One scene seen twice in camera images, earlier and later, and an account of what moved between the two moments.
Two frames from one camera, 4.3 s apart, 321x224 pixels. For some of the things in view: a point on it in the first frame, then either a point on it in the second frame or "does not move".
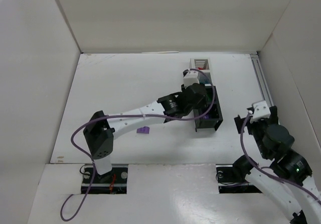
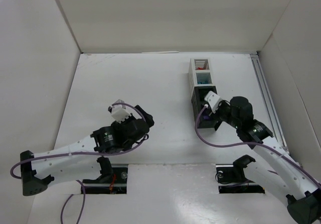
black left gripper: (203, 99) -> (144, 118)
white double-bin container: (201, 65) does not move
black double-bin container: (209, 115) does not move
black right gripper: (241, 123) -> (217, 114)
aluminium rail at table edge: (261, 79) does not move
